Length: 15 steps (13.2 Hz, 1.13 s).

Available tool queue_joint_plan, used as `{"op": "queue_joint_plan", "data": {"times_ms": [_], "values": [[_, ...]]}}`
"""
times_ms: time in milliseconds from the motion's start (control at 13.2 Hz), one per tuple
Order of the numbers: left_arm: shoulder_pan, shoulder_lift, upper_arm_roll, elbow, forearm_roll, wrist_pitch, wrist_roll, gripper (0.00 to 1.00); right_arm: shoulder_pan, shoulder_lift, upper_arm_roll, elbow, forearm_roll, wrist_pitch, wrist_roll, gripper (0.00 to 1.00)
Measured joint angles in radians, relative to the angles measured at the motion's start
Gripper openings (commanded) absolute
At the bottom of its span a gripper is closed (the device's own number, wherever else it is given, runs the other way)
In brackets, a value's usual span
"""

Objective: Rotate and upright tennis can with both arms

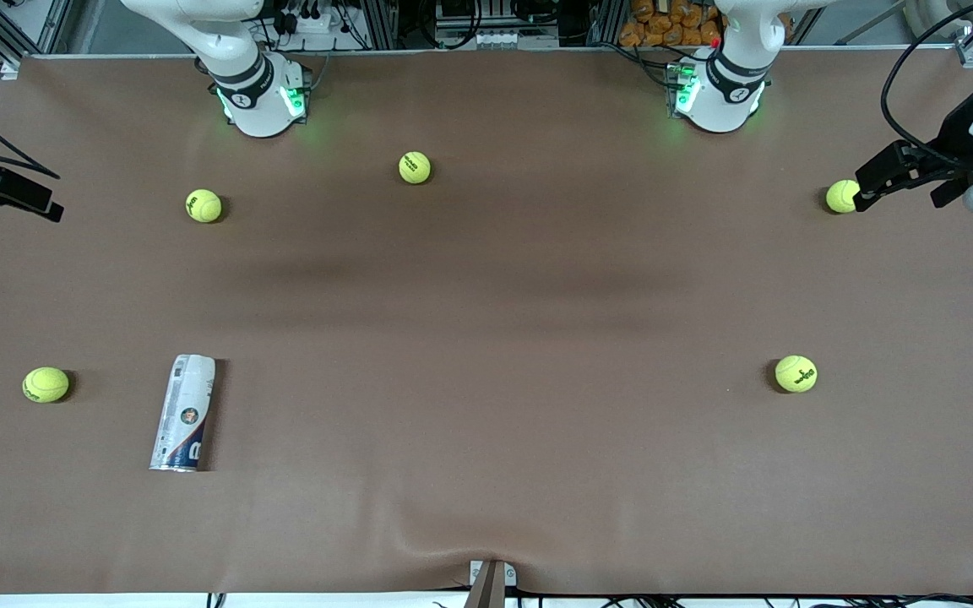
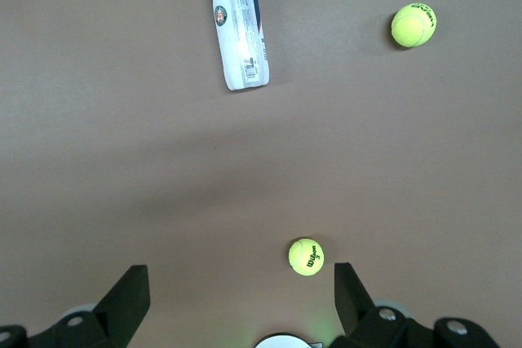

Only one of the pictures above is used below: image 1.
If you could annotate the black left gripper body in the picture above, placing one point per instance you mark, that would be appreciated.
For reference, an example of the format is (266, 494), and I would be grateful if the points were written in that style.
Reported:
(956, 135)

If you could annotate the white blue tennis ball can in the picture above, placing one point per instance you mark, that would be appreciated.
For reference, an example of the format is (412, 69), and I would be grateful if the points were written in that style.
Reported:
(184, 414)

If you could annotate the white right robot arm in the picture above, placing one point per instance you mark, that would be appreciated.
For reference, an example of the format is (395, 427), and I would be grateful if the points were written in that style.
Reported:
(254, 93)

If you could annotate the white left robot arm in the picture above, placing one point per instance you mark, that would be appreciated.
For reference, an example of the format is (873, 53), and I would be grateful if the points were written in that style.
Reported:
(723, 93)

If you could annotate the yellow tennis ball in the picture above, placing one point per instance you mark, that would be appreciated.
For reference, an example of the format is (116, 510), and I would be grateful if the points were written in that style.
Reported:
(415, 167)
(46, 384)
(796, 373)
(203, 205)
(841, 196)

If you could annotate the bag of orange items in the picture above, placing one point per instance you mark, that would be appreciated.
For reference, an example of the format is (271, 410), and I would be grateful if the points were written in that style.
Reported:
(672, 21)

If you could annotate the white power strip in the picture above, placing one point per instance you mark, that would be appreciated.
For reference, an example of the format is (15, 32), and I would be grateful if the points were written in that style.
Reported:
(309, 21)

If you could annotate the white terminal block row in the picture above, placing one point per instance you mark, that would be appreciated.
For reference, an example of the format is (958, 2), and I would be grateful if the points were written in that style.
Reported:
(495, 40)

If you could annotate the brown table cover cloth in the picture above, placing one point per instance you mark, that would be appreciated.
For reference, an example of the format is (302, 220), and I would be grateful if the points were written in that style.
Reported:
(486, 422)

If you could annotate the aluminium profile frame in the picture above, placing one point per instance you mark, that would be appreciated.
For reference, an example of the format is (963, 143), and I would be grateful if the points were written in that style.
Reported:
(970, 52)

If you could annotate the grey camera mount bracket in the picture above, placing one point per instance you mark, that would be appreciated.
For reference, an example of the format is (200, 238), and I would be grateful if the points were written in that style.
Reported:
(491, 587)

